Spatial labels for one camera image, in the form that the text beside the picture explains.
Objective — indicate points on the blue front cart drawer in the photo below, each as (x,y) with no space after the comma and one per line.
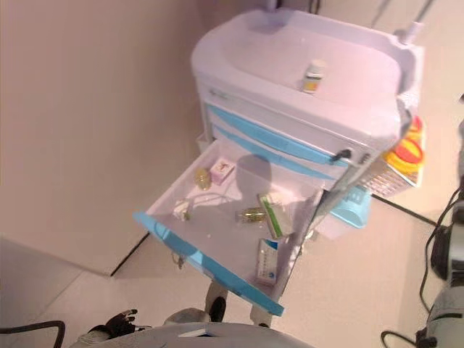
(272,136)
(250,143)
(203,261)

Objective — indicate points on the metal cart latch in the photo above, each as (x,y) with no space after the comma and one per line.
(364,158)

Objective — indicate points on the silver robot right leg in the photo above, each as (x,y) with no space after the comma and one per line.
(260,315)

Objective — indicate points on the blue lidded waste bin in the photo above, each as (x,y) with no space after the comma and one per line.
(351,214)

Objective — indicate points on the black cart lock key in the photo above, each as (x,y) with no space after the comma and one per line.
(342,154)

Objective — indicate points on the silver robot left leg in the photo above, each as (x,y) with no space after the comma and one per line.
(216,304)

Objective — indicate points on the white medicine bottle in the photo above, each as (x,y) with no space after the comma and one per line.
(314,78)

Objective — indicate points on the metal IV pole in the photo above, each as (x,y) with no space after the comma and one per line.
(415,27)

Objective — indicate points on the clear white side bin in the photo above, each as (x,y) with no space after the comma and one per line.
(202,143)

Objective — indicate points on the silver robot leg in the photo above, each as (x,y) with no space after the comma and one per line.
(260,315)
(216,304)

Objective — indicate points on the green white medicine box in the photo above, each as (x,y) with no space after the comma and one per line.
(273,217)

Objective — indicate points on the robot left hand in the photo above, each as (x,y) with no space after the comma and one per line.
(121,323)

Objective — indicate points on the grey robot torso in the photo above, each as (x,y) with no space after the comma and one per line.
(199,337)

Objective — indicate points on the white mesh side basket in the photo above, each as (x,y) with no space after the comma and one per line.
(388,181)

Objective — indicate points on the white medical cart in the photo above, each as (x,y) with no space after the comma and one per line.
(272,54)

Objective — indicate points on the blue white medicine box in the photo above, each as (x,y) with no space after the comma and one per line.
(267,261)

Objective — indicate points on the pink white medicine box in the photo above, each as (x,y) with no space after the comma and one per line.
(221,173)

